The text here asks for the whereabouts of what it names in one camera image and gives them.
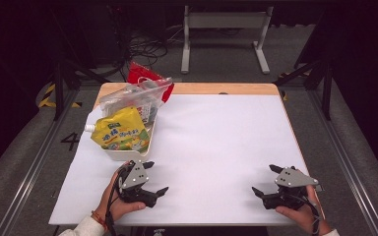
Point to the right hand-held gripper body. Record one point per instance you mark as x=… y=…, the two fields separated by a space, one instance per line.
x=292 y=180

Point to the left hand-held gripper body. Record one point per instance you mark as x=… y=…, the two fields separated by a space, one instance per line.
x=134 y=177

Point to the white divided plastic container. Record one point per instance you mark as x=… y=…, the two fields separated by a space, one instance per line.
x=128 y=154

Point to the yellow spout pouch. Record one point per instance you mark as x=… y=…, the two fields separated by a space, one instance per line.
x=121 y=131

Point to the clear bag of dark seaweed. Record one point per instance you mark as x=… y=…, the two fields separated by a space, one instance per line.
x=134 y=95

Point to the red seasoning packet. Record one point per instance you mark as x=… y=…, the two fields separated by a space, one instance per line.
x=138 y=73

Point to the person's left hand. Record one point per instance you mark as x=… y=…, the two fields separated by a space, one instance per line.
x=111 y=206

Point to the person's right hand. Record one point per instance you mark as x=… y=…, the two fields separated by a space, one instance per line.
x=302 y=218

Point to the white table mat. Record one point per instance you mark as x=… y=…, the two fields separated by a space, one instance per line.
x=226 y=141

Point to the black tripod stand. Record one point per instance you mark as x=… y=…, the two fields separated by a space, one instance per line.
x=325 y=82
x=59 y=85

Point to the yellow black hazard tape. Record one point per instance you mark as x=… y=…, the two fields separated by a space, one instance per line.
x=47 y=98

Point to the aluminium floor rail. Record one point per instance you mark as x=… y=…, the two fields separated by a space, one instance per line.
x=344 y=154
x=32 y=164

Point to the white metal desk frame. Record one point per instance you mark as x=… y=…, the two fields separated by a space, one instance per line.
x=224 y=20

